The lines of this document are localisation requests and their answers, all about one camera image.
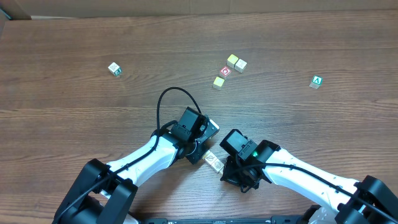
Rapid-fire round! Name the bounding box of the white red-sided block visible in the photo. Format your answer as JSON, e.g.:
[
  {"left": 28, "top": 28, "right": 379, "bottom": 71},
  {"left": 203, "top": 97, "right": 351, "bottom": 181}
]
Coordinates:
[{"left": 211, "top": 159, "right": 224, "bottom": 174}]

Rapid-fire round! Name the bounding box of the green V block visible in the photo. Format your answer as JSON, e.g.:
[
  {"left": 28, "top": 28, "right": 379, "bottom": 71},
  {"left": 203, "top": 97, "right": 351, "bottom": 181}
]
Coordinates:
[{"left": 309, "top": 75, "right": 323, "bottom": 89}]

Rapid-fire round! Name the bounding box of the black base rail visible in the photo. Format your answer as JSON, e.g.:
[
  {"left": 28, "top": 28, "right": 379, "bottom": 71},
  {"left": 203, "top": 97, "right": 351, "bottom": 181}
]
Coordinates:
[{"left": 138, "top": 215, "right": 308, "bottom": 224}]

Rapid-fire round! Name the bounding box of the yellow block top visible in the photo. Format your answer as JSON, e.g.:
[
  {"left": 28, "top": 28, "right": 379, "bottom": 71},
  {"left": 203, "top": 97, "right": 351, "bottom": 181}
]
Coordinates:
[{"left": 226, "top": 54, "right": 239, "bottom": 68}]

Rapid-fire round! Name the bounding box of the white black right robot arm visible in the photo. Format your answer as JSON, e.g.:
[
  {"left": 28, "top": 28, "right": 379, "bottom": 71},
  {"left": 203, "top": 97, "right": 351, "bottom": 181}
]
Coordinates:
[{"left": 220, "top": 129, "right": 397, "bottom": 223}]

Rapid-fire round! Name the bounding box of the white block top right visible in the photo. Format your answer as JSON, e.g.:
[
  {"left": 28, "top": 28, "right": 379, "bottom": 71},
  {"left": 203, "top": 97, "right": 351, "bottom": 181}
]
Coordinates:
[{"left": 234, "top": 58, "right": 247, "bottom": 73}]

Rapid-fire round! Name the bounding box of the red letter block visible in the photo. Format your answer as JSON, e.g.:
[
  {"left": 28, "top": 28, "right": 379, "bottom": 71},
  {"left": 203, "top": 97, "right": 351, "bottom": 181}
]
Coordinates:
[{"left": 219, "top": 66, "right": 232, "bottom": 79}]

